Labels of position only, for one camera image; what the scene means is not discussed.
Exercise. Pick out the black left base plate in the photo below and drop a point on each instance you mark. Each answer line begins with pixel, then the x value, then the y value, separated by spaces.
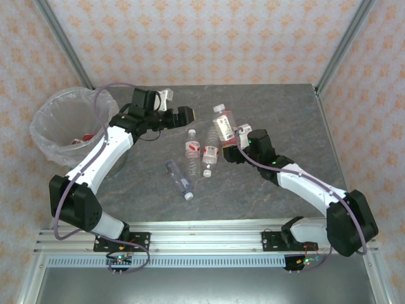
pixel 139 239

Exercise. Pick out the clear bottle red white label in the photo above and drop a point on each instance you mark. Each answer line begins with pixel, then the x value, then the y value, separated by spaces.
pixel 211 152
pixel 88 137
pixel 193 152

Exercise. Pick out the controller board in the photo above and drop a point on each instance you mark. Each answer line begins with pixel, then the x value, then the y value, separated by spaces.
pixel 120 258
pixel 300 262

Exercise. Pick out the aluminium frame post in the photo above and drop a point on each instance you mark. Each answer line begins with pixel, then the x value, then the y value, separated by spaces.
pixel 63 41
pixel 345 41

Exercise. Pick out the round metal bin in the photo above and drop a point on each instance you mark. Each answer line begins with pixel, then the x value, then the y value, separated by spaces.
pixel 118 164

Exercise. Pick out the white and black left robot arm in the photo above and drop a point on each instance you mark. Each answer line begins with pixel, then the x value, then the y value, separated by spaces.
pixel 104 155

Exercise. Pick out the aluminium mounting rail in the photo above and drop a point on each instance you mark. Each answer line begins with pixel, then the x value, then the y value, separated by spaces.
pixel 205 236

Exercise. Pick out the blue tinted clear bottle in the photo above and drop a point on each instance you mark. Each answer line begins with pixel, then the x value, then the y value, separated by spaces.
pixel 178 179

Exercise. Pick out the clear plastic-lined bin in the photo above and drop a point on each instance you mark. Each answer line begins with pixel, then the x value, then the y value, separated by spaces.
pixel 41 133

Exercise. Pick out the left controller board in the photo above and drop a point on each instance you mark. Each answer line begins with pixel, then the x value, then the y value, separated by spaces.
pixel 120 258

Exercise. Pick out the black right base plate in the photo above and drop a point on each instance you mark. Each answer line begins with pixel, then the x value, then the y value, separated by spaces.
pixel 269 240

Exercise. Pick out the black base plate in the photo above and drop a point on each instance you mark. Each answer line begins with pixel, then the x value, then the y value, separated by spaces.
pixel 269 240
pixel 139 239

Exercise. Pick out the grey metal panel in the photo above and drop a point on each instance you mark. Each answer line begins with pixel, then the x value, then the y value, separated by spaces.
pixel 202 286

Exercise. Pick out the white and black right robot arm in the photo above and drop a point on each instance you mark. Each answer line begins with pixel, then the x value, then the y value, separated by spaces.
pixel 303 187

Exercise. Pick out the right controller board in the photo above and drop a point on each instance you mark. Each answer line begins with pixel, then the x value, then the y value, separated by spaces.
pixel 300 262

